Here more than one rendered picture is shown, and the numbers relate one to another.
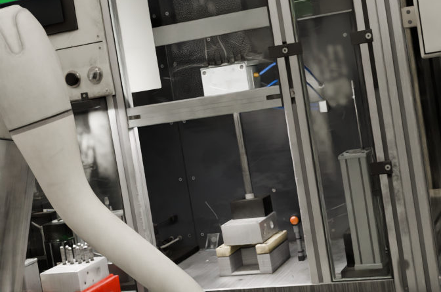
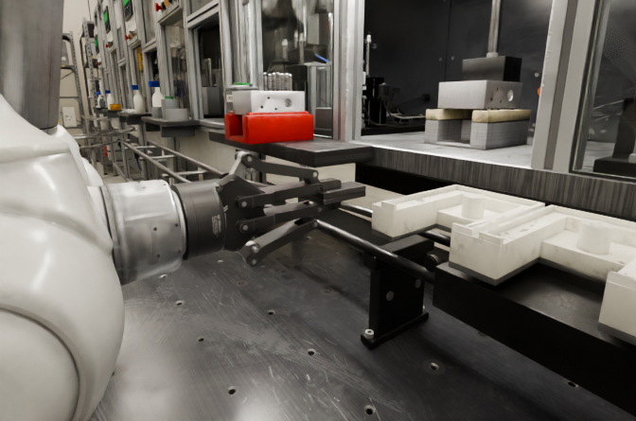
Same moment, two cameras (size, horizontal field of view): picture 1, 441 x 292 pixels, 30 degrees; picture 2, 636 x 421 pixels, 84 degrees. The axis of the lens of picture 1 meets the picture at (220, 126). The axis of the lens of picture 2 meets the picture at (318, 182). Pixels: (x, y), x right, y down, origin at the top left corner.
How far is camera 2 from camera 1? 1.25 m
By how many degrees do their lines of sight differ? 34
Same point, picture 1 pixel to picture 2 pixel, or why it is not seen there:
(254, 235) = (476, 97)
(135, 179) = (346, 7)
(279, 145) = not seen: hidden behind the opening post
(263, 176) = (528, 57)
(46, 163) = not seen: outside the picture
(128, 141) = not seen: outside the picture
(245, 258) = (465, 131)
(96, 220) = not seen: outside the picture
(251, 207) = (486, 67)
